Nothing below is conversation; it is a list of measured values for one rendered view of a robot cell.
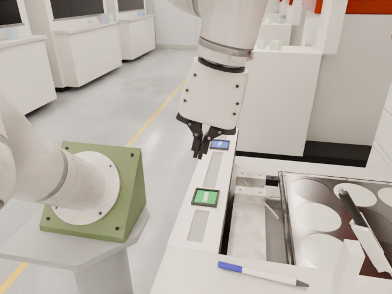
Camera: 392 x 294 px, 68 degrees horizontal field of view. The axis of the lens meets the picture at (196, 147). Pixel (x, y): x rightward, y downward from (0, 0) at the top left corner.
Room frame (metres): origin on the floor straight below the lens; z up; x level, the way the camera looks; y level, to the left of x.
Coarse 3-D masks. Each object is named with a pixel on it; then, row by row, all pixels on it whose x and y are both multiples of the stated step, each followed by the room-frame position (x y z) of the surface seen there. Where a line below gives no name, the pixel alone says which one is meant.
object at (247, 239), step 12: (240, 204) 0.60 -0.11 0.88; (252, 204) 0.60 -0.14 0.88; (240, 216) 0.55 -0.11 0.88; (252, 216) 0.55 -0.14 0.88; (264, 216) 0.55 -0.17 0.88; (240, 228) 0.51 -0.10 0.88; (252, 228) 0.51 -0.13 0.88; (264, 228) 0.51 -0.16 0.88; (240, 240) 0.48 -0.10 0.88; (252, 240) 0.48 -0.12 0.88; (264, 240) 0.48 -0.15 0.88; (228, 252) 0.44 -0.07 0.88; (240, 252) 0.44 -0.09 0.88; (252, 252) 0.44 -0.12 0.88; (264, 252) 0.44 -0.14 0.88
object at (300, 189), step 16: (288, 176) 0.70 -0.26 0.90; (304, 176) 0.70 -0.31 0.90; (288, 192) 0.62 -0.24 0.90; (304, 192) 0.63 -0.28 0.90; (320, 192) 0.63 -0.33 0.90; (288, 208) 0.57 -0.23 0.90; (336, 208) 0.56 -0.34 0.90; (368, 208) 0.56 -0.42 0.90; (384, 208) 0.56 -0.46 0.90; (368, 224) 0.51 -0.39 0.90; (384, 224) 0.51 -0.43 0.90; (384, 240) 0.46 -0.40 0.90; (368, 256) 0.42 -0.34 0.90; (368, 272) 0.38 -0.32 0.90; (384, 272) 0.38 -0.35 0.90
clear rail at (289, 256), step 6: (282, 174) 0.71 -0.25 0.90; (282, 180) 0.68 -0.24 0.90; (282, 192) 0.62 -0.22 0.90; (282, 198) 0.60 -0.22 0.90; (282, 204) 0.57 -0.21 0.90; (282, 210) 0.55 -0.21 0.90; (282, 216) 0.53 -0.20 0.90; (282, 222) 0.52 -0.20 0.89; (288, 222) 0.51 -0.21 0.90; (288, 228) 0.49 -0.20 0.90; (288, 234) 0.47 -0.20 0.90; (288, 240) 0.45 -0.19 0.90; (288, 246) 0.44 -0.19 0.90; (288, 252) 0.42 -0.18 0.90; (288, 258) 0.41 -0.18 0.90; (294, 264) 0.40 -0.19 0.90
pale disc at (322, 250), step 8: (304, 240) 0.46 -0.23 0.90; (312, 240) 0.46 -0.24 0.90; (320, 240) 0.46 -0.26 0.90; (328, 240) 0.46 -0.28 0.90; (336, 240) 0.46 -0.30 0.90; (304, 248) 0.43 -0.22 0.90; (312, 248) 0.43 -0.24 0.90; (320, 248) 0.43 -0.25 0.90; (328, 248) 0.43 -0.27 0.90; (336, 248) 0.43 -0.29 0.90; (304, 256) 0.41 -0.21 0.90; (312, 256) 0.41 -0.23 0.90; (320, 256) 0.41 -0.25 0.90; (328, 256) 0.41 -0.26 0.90; (336, 256) 0.41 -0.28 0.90; (320, 264) 0.39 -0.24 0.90; (328, 264) 0.39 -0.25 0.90
